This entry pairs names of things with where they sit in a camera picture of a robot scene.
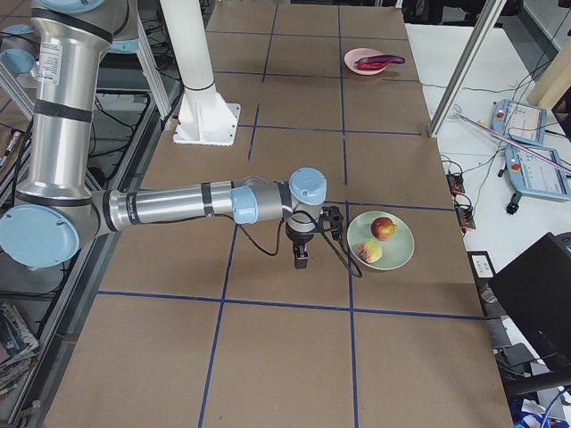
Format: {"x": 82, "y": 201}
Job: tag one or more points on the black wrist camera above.
{"x": 331, "y": 221}

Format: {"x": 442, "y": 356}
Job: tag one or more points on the black monitor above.
{"x": 534, "y": 291}

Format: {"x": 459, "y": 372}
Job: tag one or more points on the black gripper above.
{"x": 299, "y": 239}

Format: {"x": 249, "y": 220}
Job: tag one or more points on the red chili pepper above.
{"x": 372, "y": 67}

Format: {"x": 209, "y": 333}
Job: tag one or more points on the stack of books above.
{"x": 19, "y": 347}

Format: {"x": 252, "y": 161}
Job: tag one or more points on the purple eggplant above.
{"x": 381, "y": 58}

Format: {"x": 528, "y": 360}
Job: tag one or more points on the near blue teach pendant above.
{"x": 531, "y": 176}

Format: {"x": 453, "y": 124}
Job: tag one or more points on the blue teach pendant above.
{"x": 531, "y": 176}
{"x": 521, "y": 122}

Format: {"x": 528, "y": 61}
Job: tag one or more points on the aluminium frame post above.
{"x": 484, "y": 24}

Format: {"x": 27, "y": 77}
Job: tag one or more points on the white camera post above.
{"x": 204, "y": 116}

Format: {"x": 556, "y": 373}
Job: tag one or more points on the green plate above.
{"x": 397, "y": 251}

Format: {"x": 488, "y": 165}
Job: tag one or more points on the red yellow pomegranate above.
{"x": 383, "y": 228}

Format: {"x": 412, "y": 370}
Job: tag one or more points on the orange circuit board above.
{"x": 463, "y": 206}

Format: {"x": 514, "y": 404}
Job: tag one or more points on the yellow green peach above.
{"x": 370, "y": 251}

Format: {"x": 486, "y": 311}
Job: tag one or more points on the reacher grabber stick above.
{"x": 514, "y": 143}

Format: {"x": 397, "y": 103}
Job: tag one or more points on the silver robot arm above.
{"x": 54, "y": 214}

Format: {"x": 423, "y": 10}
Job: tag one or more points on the far blue teach pendant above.
{"x": 521, "y": 122}

